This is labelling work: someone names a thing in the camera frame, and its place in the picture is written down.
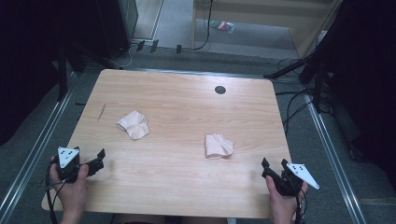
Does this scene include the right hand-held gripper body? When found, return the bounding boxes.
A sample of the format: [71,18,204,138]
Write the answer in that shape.
[275,162,320,197]

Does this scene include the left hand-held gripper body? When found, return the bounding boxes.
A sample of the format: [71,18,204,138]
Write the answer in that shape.
[51,146,95,184]

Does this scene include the person's right hand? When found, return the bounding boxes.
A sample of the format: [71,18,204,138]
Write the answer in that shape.
[265,175,309,220]

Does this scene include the person's left hand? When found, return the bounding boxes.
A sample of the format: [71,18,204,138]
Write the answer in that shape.
[49,162,90,217]

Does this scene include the crumpled pink cloth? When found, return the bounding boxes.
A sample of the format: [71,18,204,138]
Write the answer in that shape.
[204,133,235,161]
[116,110,151,141]

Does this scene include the black metal stand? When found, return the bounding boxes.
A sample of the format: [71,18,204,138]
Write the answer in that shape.
[262,31,335,114]
[55,43,70,102]

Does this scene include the dark cabinet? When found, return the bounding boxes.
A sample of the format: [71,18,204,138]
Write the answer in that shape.
[66,0,139,68]

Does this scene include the colourful packet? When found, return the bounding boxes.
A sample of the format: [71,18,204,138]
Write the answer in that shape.
[209,20,236,35]

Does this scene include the right hand-held gripper cable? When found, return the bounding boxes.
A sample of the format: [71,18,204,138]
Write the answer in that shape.
[291,183,309,224]

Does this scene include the hand-held gripper cable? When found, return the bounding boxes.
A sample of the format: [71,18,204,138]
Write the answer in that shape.
[291,183,309,224]
[45,160,69,224]

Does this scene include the metal floor rail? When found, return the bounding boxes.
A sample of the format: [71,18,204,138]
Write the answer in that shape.
[304,92,368,224]
[0,73,78,224]

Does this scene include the left hand-held gripper cable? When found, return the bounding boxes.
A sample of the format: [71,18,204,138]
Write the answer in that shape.
[45,160,69,224]

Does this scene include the black floor cable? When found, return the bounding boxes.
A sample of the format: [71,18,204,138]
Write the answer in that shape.
[275,57,316,135]

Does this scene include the black hanging cable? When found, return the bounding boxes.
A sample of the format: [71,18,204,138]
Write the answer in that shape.
[191,0,215,51]

